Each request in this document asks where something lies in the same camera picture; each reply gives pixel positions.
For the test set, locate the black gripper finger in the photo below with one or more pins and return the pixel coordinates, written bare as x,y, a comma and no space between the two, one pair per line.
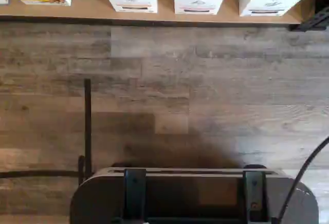
135,195
254,195

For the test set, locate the wooden lowest shelf board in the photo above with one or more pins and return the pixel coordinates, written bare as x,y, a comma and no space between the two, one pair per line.
84,10

